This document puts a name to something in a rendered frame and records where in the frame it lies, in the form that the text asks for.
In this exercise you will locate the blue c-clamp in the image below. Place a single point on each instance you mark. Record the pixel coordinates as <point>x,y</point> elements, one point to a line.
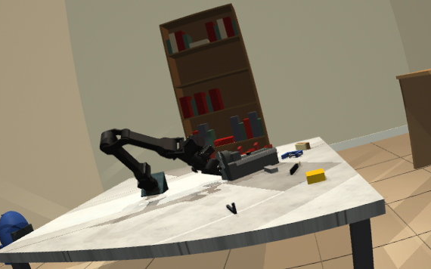
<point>296,153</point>

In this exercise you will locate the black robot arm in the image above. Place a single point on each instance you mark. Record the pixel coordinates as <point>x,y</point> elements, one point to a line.
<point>165,147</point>

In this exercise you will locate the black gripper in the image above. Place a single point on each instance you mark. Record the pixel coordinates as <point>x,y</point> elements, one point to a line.
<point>199,163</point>

